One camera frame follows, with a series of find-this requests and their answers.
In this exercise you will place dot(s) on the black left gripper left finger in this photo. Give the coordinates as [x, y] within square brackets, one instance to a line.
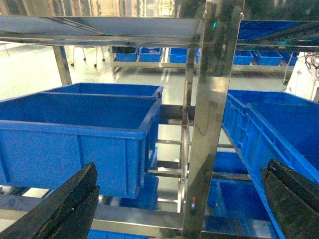
[66, 214]

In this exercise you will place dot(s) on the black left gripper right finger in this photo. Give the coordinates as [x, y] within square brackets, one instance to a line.
[293, 200]

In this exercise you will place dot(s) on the blue bin lower right shelf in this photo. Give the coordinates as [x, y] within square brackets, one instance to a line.
[234, 198]

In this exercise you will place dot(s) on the blue bin shelf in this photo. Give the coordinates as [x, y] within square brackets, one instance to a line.
[273, 125]
[45, 138]
[154, 91]
[234, 198]

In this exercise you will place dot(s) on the blue bin front left shelf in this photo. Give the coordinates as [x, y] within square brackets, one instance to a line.
[45, 138]

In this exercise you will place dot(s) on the blue bin rear left shelf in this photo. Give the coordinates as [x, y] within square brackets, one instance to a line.
[154, 91]

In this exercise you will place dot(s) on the stainless steel shelf frame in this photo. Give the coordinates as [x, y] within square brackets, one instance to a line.
[217, 27]

